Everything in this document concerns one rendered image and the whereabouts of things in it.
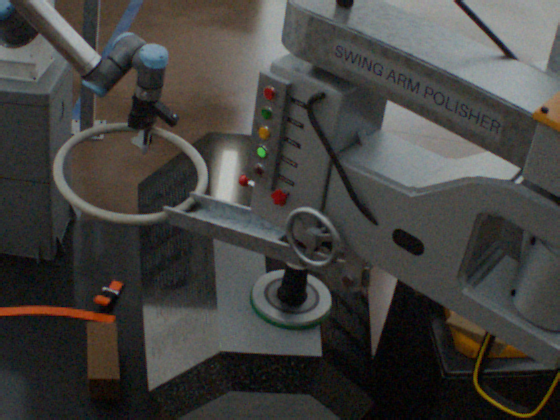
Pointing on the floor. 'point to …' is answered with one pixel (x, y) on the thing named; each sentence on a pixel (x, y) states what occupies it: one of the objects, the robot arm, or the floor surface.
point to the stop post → (81, 77)
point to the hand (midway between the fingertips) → (148, 147)
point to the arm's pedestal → (35, 162)
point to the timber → (103, 360)
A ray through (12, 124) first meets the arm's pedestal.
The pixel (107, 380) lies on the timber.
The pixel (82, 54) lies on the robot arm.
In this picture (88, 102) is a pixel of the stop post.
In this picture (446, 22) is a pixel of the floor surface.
